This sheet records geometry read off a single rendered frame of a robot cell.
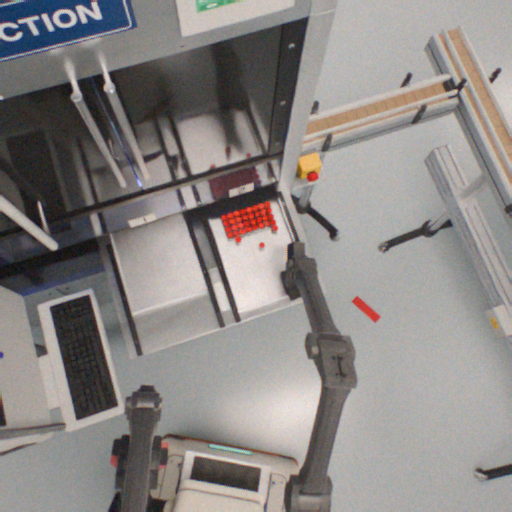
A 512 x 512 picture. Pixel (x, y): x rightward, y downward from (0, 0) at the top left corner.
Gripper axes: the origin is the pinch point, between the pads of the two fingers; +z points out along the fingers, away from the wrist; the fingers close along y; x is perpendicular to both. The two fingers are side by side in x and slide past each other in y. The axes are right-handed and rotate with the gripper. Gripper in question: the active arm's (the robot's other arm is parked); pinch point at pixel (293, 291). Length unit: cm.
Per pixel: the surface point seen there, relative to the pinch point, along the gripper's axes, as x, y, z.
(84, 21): 33, 23, -108
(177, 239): 32.3, 30.2, -2.1
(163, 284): 41.3, 16.3, -0.5
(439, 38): -84, 74, -11
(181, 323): 39.3, 1.7, 1.5
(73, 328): 75, 13, 5
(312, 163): -18.7, 35.5, -17.2
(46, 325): 84, 17, 7
